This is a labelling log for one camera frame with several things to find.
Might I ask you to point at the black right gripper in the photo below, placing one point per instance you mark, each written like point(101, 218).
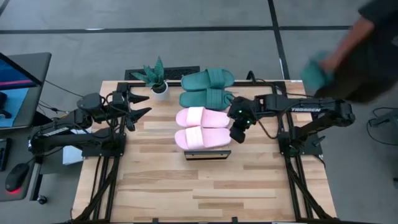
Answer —
point(244, 112)

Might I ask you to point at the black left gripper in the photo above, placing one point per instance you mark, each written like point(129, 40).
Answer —
point(118, 107)

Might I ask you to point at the green slide sandal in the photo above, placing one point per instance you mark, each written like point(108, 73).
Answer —
point(205, 99)
point(205, 79)

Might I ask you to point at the pink slide sandal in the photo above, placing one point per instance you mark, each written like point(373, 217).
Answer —
point(202, 117)
point(202, 138)

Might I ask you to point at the wooden shelf black metal frame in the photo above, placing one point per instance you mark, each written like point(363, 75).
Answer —
point(207, 155)

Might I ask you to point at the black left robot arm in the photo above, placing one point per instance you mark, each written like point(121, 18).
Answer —
point(71, 140)

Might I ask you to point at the person's forearm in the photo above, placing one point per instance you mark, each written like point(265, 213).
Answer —
point(354, 37)

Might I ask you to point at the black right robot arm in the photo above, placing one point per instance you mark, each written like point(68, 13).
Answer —
point(311, 109)

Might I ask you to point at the snake plant white pot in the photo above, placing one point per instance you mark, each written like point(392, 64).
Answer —
point(160, 95)

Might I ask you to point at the teal soft object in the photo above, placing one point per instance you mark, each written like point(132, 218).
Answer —
point(314, 74)

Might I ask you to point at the white paper sheet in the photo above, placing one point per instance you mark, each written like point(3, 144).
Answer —
point(70, 155)

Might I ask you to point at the person's hand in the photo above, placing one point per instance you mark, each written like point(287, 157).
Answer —
point(329, 64)

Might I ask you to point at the grey side desk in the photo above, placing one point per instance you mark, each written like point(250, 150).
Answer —
point(37, 62)

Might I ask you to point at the laptop screen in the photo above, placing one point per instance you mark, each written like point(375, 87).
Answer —
point(15, 93)

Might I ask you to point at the black caster wheel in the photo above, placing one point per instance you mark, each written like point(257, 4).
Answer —
point(42, 199)

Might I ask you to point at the person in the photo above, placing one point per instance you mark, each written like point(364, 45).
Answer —
point(373, 71)

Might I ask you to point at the grey power strip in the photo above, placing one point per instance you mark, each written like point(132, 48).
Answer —
point(384, 119)

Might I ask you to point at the black computer mouse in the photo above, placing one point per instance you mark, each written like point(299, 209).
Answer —
point(17, 177)

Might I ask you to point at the black keyboard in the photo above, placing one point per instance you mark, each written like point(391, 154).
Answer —
point(3, 155)

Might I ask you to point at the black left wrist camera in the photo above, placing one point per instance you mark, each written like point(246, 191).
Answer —
point(130, 125)

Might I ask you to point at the black aluminium table frame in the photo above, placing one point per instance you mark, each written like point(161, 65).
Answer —
point(264, 84)

